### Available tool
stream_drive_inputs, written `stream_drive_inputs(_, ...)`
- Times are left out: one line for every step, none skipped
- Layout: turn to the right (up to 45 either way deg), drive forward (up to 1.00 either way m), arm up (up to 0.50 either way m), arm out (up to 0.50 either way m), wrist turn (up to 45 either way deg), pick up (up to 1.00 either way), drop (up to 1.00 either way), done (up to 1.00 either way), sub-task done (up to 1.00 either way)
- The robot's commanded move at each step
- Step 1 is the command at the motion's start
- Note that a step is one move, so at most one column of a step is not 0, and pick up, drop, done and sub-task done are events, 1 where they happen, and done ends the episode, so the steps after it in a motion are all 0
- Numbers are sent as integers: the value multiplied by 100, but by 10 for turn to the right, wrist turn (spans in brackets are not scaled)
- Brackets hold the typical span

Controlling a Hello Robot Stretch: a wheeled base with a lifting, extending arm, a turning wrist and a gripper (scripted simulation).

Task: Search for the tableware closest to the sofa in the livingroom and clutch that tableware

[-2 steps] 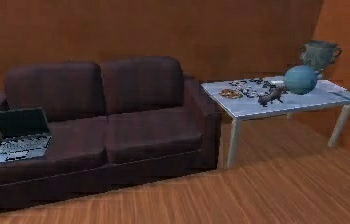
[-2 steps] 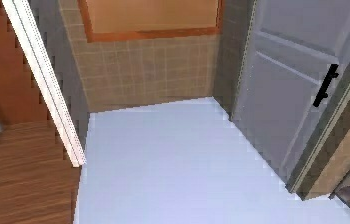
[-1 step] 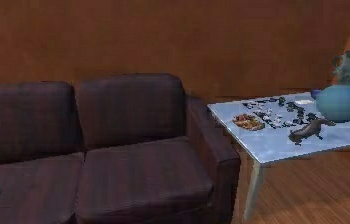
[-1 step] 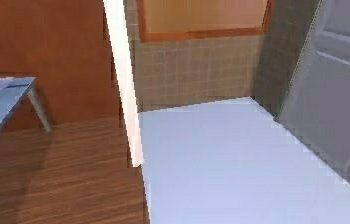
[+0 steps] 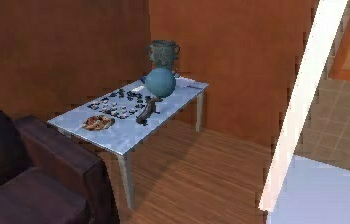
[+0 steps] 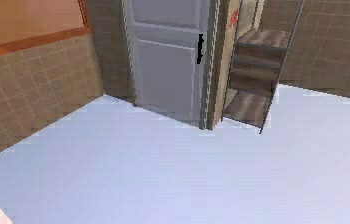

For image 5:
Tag dark purple sofa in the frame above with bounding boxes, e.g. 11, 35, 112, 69
0, 100, 121, 224

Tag dark scattered puzzle pieces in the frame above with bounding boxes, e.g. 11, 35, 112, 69
86, 88, 153, 120

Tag blue ball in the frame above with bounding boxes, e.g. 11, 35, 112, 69
144, 67, 177, 99

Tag pale blue table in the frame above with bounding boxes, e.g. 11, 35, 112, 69
46, 75, 210, 211

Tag brown patterned plate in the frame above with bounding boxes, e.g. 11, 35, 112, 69
81, 114, 116, 132

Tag white door frame post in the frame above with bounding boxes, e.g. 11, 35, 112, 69
258, 0, 350, 213

